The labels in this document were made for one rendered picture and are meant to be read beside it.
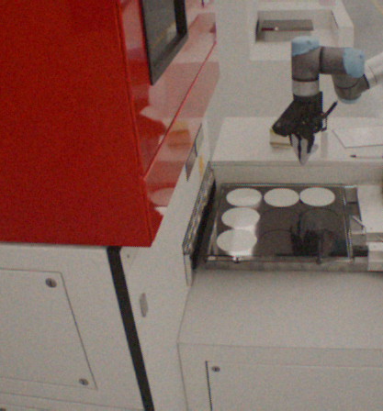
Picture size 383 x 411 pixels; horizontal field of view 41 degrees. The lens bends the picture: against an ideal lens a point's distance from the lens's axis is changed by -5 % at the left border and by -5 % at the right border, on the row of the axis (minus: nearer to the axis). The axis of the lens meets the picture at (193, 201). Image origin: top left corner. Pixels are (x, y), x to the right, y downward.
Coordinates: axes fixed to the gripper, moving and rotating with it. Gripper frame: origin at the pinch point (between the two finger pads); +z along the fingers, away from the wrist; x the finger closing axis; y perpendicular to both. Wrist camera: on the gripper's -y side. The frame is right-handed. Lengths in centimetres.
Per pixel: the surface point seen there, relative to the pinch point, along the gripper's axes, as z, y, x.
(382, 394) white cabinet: 33, -24, -54
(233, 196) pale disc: 9.3, -16.6, 10.6
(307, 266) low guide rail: 15.6, -18.6, -21.2
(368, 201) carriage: 11.3, 12.2, -16.2
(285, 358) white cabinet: 21, -41, -37
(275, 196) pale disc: 9.3, -8.1, 2.3
